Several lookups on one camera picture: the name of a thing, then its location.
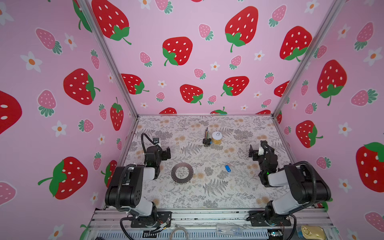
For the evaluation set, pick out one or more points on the gold computer mouse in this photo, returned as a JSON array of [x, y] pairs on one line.
[[311, 233]]

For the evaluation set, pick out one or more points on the yellow tin can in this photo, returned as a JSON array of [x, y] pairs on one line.
[[217, 138]]

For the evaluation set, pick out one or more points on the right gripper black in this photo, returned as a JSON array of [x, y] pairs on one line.
[[256, 152]]

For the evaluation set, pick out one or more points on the grey metal perforated ring plate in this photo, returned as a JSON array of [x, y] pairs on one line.
[[182, 173]]

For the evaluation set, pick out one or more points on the colourful hex key set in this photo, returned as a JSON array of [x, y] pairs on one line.
[[207, 140]]

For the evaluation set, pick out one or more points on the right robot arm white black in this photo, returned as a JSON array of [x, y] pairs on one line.
[[306, 187]]

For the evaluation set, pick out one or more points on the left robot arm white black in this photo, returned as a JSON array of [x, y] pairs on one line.
[[126, 187]]

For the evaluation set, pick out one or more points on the clear plastic box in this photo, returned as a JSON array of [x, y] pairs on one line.
[[229, 230]]

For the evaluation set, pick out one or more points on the blue capped key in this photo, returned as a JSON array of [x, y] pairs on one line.
[[228, 168]]

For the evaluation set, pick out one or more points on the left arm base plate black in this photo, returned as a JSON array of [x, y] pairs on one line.
[[153, 221]]

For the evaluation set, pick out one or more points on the aluminium rail frame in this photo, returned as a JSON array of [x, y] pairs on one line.
[[200, 224]]

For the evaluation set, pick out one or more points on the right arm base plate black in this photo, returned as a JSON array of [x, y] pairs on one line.
[[264, 219]]

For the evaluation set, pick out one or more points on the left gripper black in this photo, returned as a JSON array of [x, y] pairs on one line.
[[163, 153]]

